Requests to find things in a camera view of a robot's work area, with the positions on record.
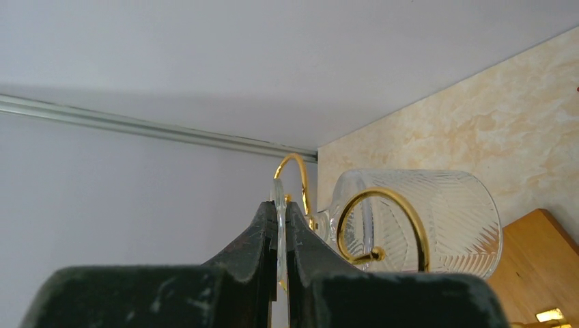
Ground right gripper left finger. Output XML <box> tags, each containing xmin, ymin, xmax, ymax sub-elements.
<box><xmin>21</xmin><ymin>202</ymin><xmax>277</xmax><ymax>327</ymax></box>

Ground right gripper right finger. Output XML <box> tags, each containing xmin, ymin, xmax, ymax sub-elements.
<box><xmin>285</xmin><ymin>202</ymin><xmax>509</xmax><ymax>327</ymax></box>

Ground clear wine glass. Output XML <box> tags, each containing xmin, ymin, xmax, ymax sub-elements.
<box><xmin>270</xmin><ymin>168</ymin><xmax>504</xmax><ymax>290</ymax></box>

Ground wooden rack base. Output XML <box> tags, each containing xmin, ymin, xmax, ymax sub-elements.
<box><xmin>488</xmin><ymin>209</ymin><xmax>578</xmax><ymax>327</ymax></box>

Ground gold wire glass rack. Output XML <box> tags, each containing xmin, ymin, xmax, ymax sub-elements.
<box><xmin>273</xmin><ymin>152</ymin><xmax>579</xmax><ymax>328</ymax></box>

